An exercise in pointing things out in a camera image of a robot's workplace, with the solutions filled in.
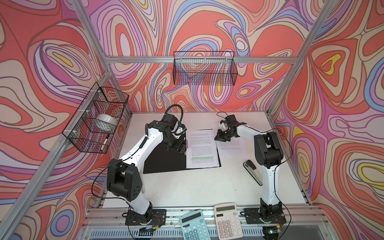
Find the printed paper sheet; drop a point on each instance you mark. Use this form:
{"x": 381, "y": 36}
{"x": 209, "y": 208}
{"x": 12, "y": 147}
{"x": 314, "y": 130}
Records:
{"x": 201, "y": 149}
{"x": 235, "y": 149}

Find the black wire basket left wall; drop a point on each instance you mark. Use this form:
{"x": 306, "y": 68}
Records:
{"x": 84, "y": 131}

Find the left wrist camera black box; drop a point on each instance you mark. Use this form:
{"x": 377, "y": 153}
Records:
{"x": 174, "y": 120}

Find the black wire basket wall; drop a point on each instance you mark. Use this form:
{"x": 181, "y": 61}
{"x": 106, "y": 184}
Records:
{"x": 84, "y": 131}
{"x": 204, "y": 68}

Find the black wire basket back wall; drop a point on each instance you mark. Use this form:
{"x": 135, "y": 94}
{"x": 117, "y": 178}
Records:
{"x": 204, "y": 68}

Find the white tape roll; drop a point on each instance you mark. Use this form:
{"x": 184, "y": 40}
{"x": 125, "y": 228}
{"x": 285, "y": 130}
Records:
{"x": 107, "y": 119}

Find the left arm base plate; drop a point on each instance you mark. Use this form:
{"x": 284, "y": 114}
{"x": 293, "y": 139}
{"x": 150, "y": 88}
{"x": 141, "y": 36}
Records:
{"x": 152, "y": 218}

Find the beige black stapler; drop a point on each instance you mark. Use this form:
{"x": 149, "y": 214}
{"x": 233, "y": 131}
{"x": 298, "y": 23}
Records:
{"x": 252, "y": 170}

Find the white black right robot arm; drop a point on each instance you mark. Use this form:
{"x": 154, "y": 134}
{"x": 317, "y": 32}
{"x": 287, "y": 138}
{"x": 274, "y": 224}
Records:
{"x": 269, "y": 155}

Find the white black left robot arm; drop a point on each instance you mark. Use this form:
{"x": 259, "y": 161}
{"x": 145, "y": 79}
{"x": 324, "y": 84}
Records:
{"x": 124, "y": 175}

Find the pink white calculator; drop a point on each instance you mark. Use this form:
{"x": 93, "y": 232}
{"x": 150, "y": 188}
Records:
{"x": 228, "y": 221}

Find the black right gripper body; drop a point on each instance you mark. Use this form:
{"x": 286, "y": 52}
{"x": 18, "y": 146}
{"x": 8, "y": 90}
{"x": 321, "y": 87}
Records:
{"x": 229, "y": 132}

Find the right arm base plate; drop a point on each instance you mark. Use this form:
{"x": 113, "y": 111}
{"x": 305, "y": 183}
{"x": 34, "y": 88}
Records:
{"x": 263, "y": 216}

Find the blue folder with black inside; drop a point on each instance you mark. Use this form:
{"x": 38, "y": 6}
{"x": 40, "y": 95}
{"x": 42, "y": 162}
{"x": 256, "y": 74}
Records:
{"x": 161, "y": 161}

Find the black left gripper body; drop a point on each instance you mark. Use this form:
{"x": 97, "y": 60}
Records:
{"x": 174, "y": 143}

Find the black marker pen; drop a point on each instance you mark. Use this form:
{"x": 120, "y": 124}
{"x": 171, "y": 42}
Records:
{"x": 104, "y": 143}

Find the teal calculator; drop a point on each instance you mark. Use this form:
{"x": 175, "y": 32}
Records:
{"x": 194, "y": 226}

